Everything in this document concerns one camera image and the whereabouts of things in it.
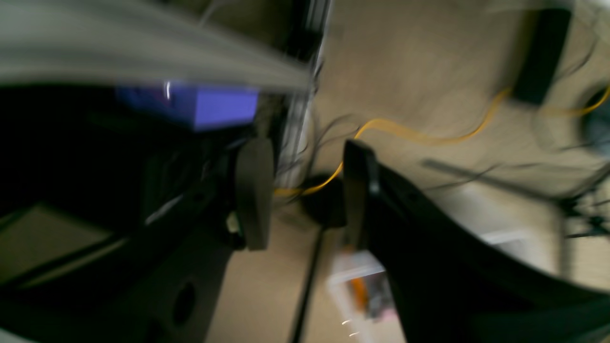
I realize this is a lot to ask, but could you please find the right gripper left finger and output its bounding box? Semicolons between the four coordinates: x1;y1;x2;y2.
1;138;274;343

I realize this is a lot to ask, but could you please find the blue box under table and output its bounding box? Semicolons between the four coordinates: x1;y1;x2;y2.
116;81;259;132

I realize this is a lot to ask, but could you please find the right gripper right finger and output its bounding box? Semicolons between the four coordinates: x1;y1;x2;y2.
343;140;610;343

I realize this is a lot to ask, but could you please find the yellow cable on floor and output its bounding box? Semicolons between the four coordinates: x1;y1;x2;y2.
274;83;610;198

